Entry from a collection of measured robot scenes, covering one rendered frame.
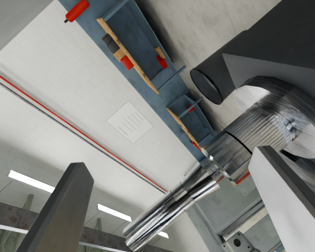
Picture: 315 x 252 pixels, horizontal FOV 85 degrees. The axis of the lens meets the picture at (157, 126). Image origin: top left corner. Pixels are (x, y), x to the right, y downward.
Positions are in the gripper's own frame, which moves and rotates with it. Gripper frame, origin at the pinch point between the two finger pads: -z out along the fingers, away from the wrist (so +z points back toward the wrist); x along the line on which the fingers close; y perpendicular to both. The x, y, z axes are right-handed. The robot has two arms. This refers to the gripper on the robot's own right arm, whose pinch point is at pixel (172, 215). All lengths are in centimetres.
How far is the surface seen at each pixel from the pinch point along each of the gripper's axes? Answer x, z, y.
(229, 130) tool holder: -5.8, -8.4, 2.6
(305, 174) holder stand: -14.4, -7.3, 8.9
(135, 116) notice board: 88, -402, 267
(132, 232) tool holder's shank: 4.1, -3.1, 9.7
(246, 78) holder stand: -8.5, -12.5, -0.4
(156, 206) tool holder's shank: 1.6, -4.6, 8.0
